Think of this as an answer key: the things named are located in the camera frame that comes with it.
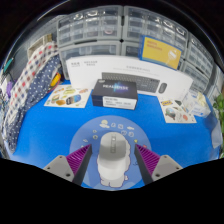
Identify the round blue rabbit mouse pad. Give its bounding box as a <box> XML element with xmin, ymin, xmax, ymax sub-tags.
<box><xmin>69</xmin><ymin>114</ymin><xmax>153</xmax><ymax>190</ymax></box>

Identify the purple object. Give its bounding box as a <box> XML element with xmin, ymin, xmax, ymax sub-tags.
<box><xmin>5</xmin><ymin>80</ymin><xmax>14</xmax><ymax>98</ymax></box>

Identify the red blue checkered cloth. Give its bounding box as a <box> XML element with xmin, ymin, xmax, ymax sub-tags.
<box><xmin>1</xmin><ymin>41</ymin><xmax>60</xmax><ymax>138</ymax></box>

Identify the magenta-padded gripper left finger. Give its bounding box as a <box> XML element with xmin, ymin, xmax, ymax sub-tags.
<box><xmin>43</xmin><ymin>143</ymin><xmax>93</xmax><ymax>187</ymax></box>

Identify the food sticker sheet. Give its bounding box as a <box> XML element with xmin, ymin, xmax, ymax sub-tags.
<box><xmin>43</xmin><ymin>84</ymin><xmax>92</xmax><ymax>109</ymax></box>

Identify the beige woven basket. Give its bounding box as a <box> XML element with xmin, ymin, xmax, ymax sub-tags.
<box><xmin>27</xmin><ymin>33</ymin><xmax>54</xmax><ymax>59</ymax></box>

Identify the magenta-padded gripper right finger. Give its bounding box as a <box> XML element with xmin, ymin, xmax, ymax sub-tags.
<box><xmin>134</xmin><ymin>143</ymin><xmax>184</xmax><ymax>185</ymax></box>

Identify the grey and white computer mouse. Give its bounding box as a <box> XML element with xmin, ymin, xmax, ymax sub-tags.
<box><xmin>98</xmin><ymin>132</ymin><xmax>130</xmax><ymax>179</ymax></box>

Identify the yellow and blue box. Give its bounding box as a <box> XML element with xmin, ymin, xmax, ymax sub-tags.
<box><xmin>139</xmin><ymin>34</ymin><xmax>183</xmax><ymax>71</ymax></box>

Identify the yellow object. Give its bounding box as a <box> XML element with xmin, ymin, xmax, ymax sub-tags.
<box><xmin>49</xmin><ymin>71</ymin><xmax>63</xmax><ymax>89</ymax></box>

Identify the clear plastic bag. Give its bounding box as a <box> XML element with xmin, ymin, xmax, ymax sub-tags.
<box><xmin>182</xmin><ymin>89</ymin><xmax>212</xmax><ymax>118</ymax></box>

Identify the small black product box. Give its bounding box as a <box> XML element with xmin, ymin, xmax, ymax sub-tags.
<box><xmin>91</xmin><ymin>78</ymin><xmax>139</xmax><ymax>111</ymax></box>

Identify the white keyboard packaging box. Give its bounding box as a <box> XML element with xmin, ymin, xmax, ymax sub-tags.
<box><xmin>66</xmin><ymin>54</ymin><xmax>194</xmax><ymax>101</ymax></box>

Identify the green potted plant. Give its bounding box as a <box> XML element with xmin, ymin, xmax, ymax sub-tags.
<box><xmin>211</xmin><ymin>93</ymin><xmax>224</xmax><ymax>158</ymax></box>

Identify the grey pegboard panel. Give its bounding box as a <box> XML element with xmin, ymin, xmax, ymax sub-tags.
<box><xmin>6</xmin><ymin>23</ymin><xmax>59</xmax><ymax>76</ymax></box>

